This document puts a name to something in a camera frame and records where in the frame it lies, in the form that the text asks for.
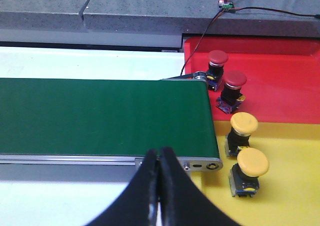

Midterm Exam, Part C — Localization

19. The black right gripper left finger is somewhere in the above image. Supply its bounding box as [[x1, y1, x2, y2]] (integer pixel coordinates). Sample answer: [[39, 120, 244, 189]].
[[88, 149, 159, 226]]

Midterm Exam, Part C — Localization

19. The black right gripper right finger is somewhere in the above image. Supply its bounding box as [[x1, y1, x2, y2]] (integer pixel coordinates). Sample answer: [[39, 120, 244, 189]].
[[158, 147, 239, 226]]

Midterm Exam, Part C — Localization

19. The red mushroom push button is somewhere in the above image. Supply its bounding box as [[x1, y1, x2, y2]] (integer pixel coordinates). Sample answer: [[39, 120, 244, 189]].
[[206, 50, 229, 92], [216, 70, 247, 114]]

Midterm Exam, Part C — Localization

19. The yellow plastic tray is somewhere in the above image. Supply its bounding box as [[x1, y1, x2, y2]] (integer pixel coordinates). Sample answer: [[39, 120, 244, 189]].
[[191, 121, 320, 226]]

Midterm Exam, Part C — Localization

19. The red plastic tray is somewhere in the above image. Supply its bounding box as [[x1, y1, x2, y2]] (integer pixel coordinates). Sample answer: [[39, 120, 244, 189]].
[[184, 36, 320, 124]]

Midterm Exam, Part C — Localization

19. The small circuit board red LED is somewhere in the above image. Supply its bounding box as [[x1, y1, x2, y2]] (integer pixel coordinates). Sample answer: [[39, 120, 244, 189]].
[[217, 0, 235, 11]]

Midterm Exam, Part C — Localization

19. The green conveyor belt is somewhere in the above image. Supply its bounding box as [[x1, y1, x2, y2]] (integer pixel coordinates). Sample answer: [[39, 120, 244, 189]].
[[0, 78, 220, 158]]

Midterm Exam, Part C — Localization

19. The steel conveyor mounting bracket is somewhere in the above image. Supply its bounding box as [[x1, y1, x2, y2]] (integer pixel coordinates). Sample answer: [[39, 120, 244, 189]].
[[134, 157, 144, 170]]

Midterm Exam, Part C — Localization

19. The grey stone countertop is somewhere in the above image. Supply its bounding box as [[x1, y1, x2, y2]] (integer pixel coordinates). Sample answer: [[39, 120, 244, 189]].
[[0, 0, 320, 38]]

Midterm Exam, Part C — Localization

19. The yellow mushroom push button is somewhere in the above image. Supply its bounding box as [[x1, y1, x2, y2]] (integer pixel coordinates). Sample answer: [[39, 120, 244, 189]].
[[224, 112, 258, 157], [229, 147, 270, 198]]

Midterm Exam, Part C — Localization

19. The black red power cable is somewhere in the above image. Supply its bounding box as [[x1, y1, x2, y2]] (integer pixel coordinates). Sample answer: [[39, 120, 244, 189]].
[[231, 6, 320, 20]]

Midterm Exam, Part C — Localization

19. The black conveyor drive belt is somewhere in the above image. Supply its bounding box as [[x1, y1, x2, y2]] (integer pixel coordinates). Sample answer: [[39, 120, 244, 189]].
[[162, 71, 208, 83]]

